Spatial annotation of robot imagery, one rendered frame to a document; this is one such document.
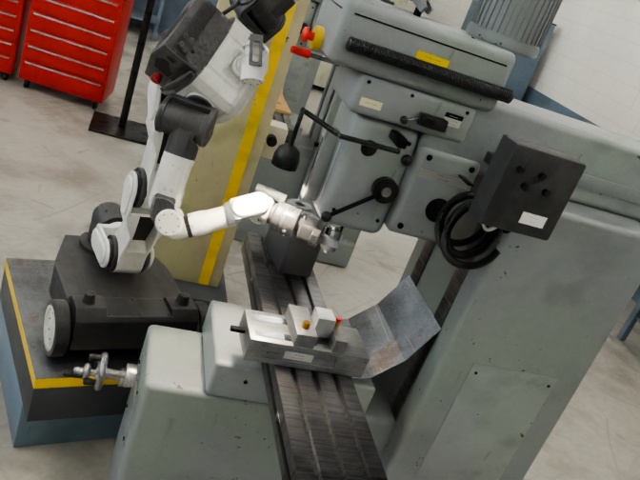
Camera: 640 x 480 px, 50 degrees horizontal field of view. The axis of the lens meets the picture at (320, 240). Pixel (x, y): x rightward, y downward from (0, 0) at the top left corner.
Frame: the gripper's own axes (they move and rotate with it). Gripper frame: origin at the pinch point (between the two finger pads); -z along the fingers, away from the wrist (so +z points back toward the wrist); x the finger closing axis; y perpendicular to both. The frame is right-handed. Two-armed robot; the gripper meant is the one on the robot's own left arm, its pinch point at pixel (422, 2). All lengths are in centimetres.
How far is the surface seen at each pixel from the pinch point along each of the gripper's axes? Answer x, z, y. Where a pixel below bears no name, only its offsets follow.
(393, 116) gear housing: 6.7, -22.6, -18.5
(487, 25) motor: -11.8, -11.1, 6.9
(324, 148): 11.3, -18.0, -39.3
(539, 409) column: -53, -102, -55
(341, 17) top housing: 24.7, -3.4, -8.3
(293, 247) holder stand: -14, -23, -88
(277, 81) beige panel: -94, 91, -129
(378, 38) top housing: 16.9, -9.6, -6.5
